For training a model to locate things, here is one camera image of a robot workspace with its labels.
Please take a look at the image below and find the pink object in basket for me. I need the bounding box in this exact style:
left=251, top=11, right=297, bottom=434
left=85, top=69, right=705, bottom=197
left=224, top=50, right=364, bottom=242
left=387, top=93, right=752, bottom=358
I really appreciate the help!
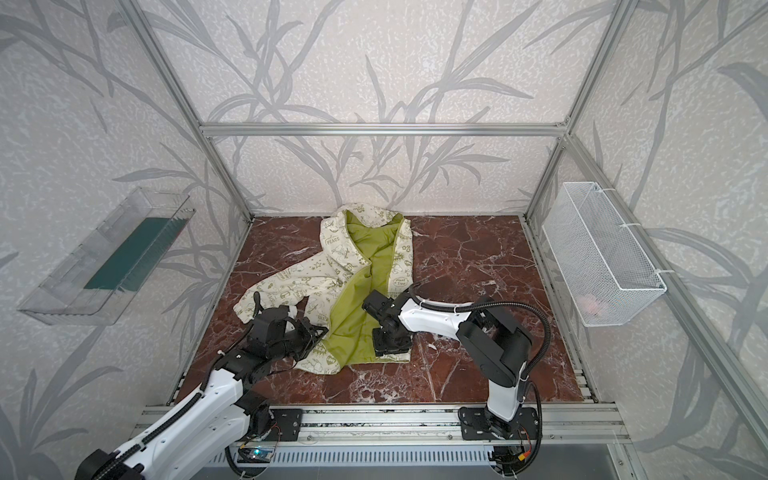
left=577, top=294, right=605, bottom=317

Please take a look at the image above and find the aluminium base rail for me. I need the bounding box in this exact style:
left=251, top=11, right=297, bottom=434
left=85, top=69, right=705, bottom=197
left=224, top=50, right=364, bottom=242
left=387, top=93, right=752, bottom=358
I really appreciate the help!
left=122, top=403, right=631, bottom=450

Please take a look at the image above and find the aluminium cage frame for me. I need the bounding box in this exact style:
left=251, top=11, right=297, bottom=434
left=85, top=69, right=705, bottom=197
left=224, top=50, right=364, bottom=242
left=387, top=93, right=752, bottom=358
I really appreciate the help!
left=117, top=1, right=767, bottom=448

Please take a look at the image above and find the cream and green printed jacket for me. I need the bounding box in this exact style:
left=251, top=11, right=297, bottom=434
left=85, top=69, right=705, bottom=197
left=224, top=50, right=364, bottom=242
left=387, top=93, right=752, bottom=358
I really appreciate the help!
left=233, top=203, right=414, bottom=375

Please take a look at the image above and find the small green lit circuit board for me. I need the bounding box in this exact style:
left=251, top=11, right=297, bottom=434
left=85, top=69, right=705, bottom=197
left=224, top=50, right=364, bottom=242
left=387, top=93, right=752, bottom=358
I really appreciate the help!
left=236, top=443, right=276, bottom=465

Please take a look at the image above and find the clear plastic wall tray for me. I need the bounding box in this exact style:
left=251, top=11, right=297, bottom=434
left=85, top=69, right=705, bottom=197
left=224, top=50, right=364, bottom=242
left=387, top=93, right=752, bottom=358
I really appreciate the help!
left=18, top=187, right=196, bottom=326

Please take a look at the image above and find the left corrugated black cable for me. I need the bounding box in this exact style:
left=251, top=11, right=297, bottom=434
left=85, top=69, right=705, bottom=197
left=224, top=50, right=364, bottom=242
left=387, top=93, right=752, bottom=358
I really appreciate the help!
left=89, top=389, right=205, bottom=480

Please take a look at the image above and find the white wire mesh basket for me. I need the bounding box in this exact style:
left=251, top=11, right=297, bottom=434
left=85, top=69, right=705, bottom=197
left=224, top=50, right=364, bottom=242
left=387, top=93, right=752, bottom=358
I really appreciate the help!
left=542, top=182, right=667, bottom=327

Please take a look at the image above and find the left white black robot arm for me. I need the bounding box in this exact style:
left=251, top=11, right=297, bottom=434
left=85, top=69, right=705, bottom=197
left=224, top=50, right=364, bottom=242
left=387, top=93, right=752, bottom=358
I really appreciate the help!
left=75, top=306, right=328, bottom=479

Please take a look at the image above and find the green mat in tray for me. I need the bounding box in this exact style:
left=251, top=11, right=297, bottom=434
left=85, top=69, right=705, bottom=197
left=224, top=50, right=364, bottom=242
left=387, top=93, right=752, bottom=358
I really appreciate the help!
left=85, top=217, right=171, bottom=291

